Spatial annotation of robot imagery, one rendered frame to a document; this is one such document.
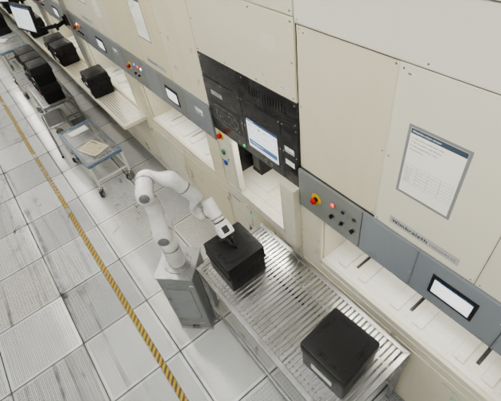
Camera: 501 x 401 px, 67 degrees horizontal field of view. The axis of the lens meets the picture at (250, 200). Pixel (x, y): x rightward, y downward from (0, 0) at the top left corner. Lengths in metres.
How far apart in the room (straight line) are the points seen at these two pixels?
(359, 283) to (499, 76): 1.54
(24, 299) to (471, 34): 3.97
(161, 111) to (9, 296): 2.30
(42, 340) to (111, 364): 0.71
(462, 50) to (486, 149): 0.30
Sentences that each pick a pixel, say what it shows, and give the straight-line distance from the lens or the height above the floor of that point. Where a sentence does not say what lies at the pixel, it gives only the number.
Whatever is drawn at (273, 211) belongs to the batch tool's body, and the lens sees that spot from 2.79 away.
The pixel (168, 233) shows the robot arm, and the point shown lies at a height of 1.17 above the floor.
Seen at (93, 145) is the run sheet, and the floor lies 0.46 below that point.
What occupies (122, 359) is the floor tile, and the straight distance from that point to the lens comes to 3.46.
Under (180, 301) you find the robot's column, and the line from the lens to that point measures 3.00.
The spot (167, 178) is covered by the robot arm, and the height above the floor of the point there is 1.56.
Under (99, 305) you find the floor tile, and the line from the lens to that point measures 3.80.
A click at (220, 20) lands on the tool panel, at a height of 2.21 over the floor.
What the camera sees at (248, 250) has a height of 1.01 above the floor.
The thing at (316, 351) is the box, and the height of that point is 1.01.
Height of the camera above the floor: 2.94
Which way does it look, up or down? 46 degrees down
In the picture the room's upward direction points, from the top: 10 degrees counter-clockwise
